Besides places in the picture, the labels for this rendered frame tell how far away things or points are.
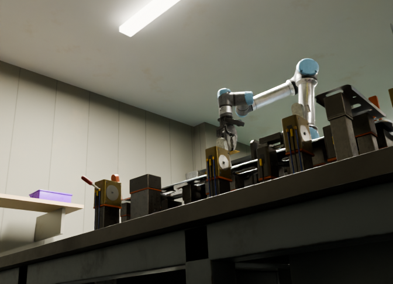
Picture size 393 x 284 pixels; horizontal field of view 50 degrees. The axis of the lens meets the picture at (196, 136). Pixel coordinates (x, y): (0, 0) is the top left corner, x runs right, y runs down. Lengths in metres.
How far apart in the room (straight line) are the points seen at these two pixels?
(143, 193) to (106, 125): 3.17
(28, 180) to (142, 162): 1.43
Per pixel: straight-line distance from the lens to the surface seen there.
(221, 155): 1.59
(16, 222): 4.19
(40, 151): 4.44
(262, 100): 2.47
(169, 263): 1.01
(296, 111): 1.47
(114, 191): 2.02
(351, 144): 1.12
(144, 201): 1.81
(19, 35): 4.22
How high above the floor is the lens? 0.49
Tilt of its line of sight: 22 degrees up
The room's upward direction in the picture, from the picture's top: 3 degrees counter-clockwise
